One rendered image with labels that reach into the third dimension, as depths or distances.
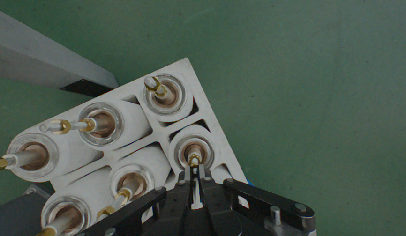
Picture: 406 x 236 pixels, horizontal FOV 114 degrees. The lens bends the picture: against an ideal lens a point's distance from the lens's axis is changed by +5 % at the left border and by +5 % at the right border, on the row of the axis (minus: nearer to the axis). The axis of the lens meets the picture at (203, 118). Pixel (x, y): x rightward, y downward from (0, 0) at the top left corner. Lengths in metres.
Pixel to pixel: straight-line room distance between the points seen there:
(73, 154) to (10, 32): 0.20
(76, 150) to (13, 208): 0.37
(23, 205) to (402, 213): 1.37
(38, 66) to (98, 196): 0.25
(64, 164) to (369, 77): 1.01
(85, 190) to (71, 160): 0.06
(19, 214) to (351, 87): 1.19
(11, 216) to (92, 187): 0.35
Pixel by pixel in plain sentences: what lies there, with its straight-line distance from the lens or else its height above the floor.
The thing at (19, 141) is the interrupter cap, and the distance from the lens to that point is 0.37.
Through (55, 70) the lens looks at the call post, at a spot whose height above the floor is 0.22.
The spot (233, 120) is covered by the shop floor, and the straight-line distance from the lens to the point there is 0.51.
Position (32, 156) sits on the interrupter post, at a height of 0.26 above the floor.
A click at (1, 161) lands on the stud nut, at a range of 0.33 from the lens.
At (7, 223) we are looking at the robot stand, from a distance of 0.66.
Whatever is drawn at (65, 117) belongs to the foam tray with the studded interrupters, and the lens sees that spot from 0.42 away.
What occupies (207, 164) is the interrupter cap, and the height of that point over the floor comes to 0.25.
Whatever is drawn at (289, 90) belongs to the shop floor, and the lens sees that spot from 0.63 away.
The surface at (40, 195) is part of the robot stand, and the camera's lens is 0.72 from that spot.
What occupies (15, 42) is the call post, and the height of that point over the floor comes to 0.28.
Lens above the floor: 0.49
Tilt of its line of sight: 86 degrees down
